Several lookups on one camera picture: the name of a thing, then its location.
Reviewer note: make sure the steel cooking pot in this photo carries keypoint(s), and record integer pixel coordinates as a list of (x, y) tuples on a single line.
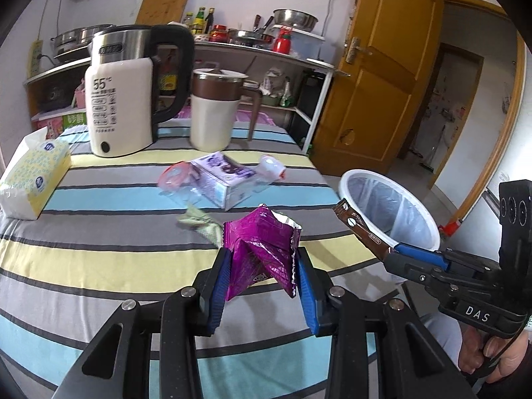
[(70, 39)]

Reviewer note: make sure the white trash bin with bag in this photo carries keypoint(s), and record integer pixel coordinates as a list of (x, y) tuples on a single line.
[(386, 199)]

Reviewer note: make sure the clear oil bottle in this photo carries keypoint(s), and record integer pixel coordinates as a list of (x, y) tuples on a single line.
[(190, 20)]

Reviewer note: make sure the wooden cutting board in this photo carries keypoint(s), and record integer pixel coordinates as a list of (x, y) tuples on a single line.
[(162, 6)]

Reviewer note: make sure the white plastic bag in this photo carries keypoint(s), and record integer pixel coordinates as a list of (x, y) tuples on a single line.
[(274, 85)]

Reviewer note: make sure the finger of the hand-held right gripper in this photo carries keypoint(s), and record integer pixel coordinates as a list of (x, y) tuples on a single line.
[(419, 255), (411, 274)]

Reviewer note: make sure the clear plastic container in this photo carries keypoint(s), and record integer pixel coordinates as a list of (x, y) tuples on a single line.
[(307, 45)]

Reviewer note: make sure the red lidded jar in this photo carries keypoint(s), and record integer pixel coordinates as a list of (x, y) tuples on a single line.
[(218, 35)]

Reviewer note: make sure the white carton with purple print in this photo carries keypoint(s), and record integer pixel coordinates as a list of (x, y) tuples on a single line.
[(224, 178)]

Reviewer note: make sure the steel mixing bowl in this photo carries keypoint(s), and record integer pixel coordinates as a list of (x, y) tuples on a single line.
[(295, 18)]

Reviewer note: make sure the striped tablecloth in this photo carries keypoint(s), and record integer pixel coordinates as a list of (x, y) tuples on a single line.
[(104, 232)]

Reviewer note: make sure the brown snack wrapper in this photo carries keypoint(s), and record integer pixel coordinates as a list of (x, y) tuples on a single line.
[(361, 232)]

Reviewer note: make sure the yellow tissue pack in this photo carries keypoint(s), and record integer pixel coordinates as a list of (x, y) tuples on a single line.
[(33, 174)]

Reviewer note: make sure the yellow wooden door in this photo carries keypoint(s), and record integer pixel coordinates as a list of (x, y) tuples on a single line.
[(374, 91)]

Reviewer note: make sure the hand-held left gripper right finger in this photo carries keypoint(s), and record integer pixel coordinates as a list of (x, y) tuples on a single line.
[(309, 299)]

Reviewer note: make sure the wooden door frame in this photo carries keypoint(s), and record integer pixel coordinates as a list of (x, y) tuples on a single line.
[(465, 0)]

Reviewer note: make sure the dark sauce bottle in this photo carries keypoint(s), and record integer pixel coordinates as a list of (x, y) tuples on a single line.
[(210, 20)]

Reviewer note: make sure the clear pink plastic wrapper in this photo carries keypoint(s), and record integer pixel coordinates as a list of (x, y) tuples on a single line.
[(176, 174)]

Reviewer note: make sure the pink storage box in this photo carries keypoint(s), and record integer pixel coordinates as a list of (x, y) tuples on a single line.
[(243, 114)]

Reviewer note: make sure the cream and brown mug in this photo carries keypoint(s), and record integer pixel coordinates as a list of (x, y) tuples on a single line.
[(212, 120)]

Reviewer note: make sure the purple snack wrapper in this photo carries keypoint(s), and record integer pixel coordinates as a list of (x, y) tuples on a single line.
[(257, 249)]

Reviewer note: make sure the green capped sauce bottle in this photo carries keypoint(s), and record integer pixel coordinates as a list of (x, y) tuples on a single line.
[(200, 20)]

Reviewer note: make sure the steel pan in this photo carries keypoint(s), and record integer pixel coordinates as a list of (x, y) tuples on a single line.
[(245, 38)]

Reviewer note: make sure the colourful cardboard box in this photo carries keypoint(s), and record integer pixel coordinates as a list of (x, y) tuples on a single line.
[(70, 122)]

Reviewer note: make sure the yellowed power strip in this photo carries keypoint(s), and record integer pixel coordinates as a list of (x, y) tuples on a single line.
[(35, 58)]

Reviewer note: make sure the white kitchen shelf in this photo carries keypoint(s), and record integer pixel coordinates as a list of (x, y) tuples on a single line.
[(299, 60)]

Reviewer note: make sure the plastic jug with dark liquid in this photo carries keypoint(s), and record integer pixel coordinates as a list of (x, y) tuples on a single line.
[(168, 83)]

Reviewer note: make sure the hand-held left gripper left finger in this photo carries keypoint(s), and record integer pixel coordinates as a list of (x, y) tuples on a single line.
[(220, 295)]

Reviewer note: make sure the white electric kettle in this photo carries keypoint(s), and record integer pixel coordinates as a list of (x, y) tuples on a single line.
[(116, 104)]

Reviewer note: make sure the person's right hand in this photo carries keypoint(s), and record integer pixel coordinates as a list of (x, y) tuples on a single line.
[(474, 351)]

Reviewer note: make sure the red bottle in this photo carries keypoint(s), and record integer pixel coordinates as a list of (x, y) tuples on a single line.
[(282, 43)]

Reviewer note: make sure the crumpled green paper wrapper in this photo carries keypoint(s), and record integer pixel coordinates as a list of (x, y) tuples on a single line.
[(203, 224)]

